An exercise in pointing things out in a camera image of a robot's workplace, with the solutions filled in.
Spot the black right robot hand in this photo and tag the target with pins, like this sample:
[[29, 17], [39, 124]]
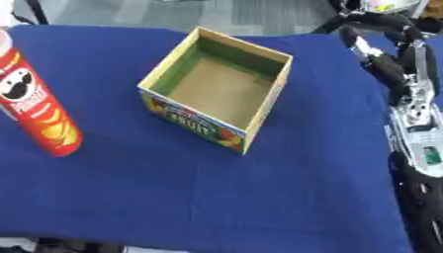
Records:
[[391, 70]]

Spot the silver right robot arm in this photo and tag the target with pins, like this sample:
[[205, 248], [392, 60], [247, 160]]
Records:
[[420, 158]]

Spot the open cardboard box green inside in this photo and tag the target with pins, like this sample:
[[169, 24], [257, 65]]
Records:
[[218, 89]]

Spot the red cylindrical chips can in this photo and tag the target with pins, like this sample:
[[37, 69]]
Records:
[[35, 99]]

